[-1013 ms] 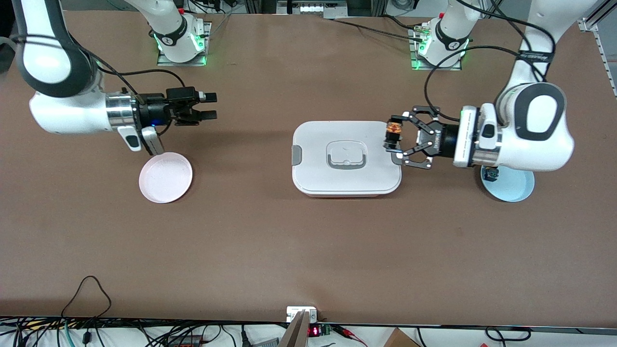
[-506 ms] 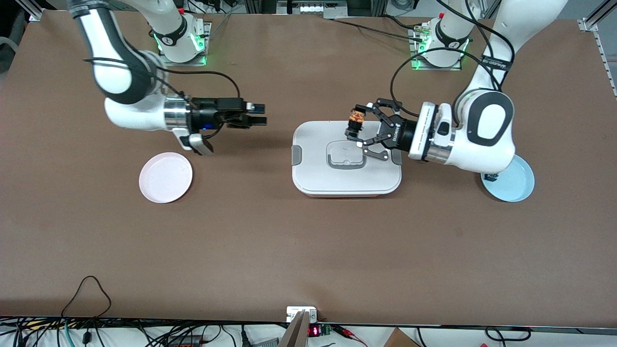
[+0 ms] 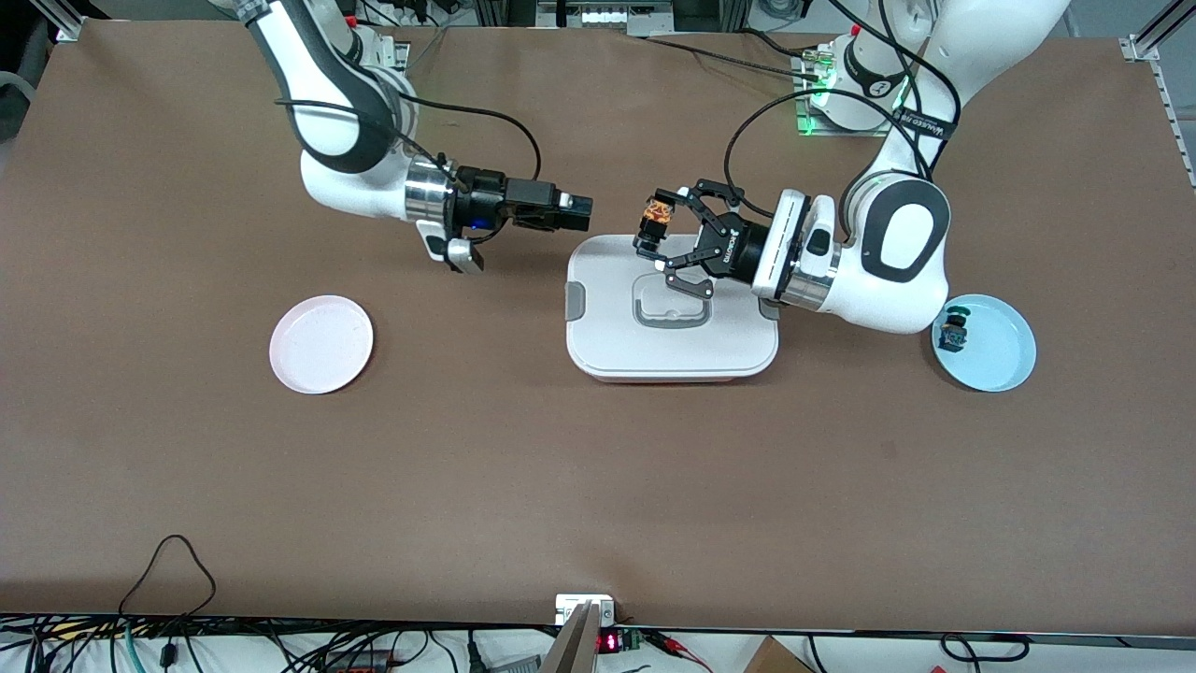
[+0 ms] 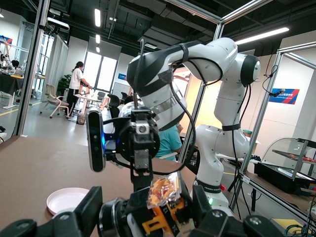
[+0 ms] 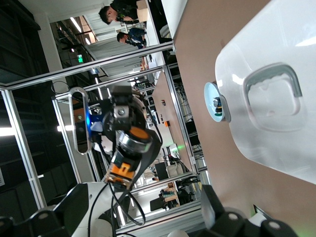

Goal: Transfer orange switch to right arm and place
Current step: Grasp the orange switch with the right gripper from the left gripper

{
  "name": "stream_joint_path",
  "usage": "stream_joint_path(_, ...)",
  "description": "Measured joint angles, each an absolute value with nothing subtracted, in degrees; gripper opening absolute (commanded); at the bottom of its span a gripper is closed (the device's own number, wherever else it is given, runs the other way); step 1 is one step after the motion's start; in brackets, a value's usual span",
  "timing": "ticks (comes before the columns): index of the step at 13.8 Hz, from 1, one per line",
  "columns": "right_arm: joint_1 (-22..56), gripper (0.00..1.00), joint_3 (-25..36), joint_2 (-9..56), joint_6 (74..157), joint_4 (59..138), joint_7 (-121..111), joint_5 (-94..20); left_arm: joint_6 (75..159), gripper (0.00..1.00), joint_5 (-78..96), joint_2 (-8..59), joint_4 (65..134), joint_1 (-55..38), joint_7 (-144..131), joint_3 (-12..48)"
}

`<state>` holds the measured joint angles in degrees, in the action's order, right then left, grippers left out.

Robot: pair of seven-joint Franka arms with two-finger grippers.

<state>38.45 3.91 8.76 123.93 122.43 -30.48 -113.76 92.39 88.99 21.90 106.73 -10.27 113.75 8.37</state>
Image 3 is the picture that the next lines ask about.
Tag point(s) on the light blue round plate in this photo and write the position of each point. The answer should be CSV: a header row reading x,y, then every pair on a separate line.
x,y
1004,369

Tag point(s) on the white metal bracket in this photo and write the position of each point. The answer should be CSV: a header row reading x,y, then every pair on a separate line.
x,y
570,608

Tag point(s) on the black gold small component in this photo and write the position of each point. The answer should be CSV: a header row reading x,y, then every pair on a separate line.
x,y
659,213

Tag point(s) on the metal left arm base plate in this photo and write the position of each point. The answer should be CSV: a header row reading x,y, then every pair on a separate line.
x,y
802,93

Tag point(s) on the red digit display module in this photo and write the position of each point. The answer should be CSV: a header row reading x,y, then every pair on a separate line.
x,y
609,643

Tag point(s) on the green push button switch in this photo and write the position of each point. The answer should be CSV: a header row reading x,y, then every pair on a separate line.
x,y
955,335

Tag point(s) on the grey aluminium beam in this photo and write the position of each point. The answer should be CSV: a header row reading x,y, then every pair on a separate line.
x,y
575,650

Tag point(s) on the brown cardboard piece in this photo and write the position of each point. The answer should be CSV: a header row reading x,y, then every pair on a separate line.
x,y
775,659

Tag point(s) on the aluminium profile with holes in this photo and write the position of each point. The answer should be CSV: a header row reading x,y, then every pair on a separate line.
x,y
1145,47

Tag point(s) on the pink round plate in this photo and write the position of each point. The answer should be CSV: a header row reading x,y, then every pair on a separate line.
x,y
318,346

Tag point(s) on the aluminium frame with light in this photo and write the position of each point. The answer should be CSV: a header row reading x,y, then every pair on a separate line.
x,y
607,17

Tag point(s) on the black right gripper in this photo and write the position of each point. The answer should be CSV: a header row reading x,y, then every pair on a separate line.
x,y
483,204

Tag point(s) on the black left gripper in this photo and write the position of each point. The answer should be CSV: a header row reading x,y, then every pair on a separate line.
x,y
735,251

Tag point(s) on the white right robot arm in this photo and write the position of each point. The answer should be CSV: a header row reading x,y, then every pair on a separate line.
x,y
327,121

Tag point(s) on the plain aluminium profile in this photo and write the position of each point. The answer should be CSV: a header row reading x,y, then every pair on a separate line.
x,y
65,21

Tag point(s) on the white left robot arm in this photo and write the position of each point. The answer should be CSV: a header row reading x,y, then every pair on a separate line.
x,y
897,234

